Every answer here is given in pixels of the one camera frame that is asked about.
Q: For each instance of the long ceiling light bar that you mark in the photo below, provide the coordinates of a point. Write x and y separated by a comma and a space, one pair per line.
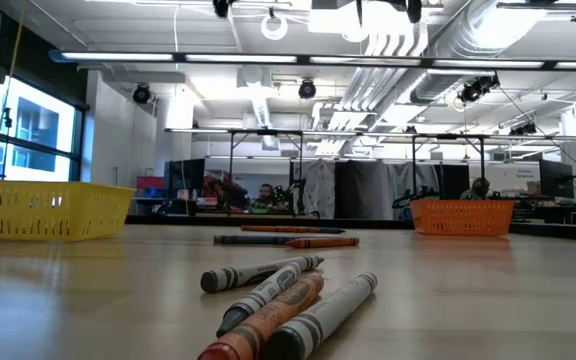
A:
118, 56

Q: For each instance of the black ceiling fixture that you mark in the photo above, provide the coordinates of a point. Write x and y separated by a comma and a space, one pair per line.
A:
523, 130

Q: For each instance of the black aluminium table frame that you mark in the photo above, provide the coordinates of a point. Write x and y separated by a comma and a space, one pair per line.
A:
368, 223

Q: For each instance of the large window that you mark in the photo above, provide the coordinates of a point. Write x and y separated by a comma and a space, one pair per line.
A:
38, 125

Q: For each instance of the white sign board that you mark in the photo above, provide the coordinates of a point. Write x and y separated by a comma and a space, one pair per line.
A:
518, 182

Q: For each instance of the black monitor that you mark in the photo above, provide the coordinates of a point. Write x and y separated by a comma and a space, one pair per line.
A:
188, 177
555, 177

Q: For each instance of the orange plastic basket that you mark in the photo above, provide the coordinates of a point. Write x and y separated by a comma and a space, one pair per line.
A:
463, 217

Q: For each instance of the person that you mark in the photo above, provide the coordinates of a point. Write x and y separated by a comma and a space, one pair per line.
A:
265, 192
479, 187

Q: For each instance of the grey crayon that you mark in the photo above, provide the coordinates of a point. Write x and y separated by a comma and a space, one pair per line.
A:
248, 275
268, 290
328, 310

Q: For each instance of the light grey curtain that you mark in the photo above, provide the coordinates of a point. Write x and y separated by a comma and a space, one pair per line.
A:
403, 175

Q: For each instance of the red-orange crayon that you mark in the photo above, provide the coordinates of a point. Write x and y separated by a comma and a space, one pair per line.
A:
323, 243

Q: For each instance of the white ceiling pipes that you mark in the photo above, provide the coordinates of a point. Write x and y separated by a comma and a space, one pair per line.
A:
368, 85

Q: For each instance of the dark blue crayon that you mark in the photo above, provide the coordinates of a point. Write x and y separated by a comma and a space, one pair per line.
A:
333, 231
248, 240

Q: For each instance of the yellow plastic basket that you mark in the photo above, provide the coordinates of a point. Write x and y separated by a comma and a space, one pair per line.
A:
43, 210

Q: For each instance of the round black ceiling camera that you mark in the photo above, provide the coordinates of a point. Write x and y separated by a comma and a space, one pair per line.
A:
141, 95
307, 90

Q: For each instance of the red storage bin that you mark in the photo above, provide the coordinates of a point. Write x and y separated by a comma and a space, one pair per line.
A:
150, 183

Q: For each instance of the black overhead mount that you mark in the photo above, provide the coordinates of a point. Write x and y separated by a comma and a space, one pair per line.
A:
395, 4
333, 4

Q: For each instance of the dark grey curtain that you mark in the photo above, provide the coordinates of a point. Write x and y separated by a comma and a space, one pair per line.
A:
363, 190

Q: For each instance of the silver ventilation duct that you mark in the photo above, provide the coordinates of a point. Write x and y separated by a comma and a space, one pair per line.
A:
468, 35

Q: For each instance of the black curtain panel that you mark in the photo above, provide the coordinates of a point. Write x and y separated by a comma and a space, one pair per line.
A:
453, 180

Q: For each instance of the white patterned curtain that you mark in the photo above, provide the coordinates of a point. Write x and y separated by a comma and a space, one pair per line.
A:
320, 190

